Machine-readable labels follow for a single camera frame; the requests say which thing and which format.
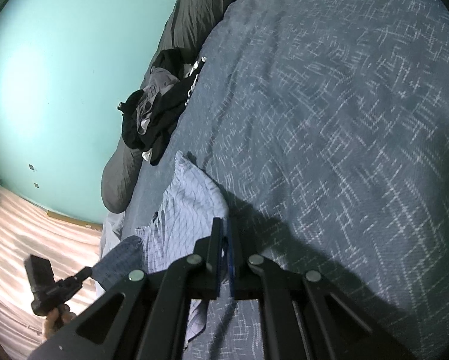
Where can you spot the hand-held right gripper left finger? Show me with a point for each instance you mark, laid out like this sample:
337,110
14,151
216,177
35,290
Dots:
217,262

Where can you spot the small white cloth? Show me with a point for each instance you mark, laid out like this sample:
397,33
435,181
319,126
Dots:
147,155

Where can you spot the pink curtain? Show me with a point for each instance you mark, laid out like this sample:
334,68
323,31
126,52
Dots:
22,232

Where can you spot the light grey duvet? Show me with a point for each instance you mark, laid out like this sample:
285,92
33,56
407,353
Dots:
110,232

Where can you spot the light blue plaid shorts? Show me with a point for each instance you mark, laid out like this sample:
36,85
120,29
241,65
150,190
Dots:
194,202

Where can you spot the black garment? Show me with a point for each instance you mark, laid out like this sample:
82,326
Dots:
168,112

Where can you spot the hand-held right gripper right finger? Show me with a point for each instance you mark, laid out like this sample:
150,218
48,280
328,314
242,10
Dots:
231,266

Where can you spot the long dark grey pillow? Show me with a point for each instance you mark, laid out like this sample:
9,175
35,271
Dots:
194,15

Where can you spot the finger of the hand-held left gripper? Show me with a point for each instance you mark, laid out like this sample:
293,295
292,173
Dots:
84,273

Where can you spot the person's left hand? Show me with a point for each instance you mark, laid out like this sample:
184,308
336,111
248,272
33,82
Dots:
57,320

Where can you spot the wooden window frame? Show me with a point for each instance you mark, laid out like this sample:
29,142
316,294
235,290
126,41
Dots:
74,220

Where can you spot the grey garment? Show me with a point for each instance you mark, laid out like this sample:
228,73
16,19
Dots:
157,86

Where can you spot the blue patterned bed sheet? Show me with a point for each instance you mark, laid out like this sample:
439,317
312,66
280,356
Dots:
322,101

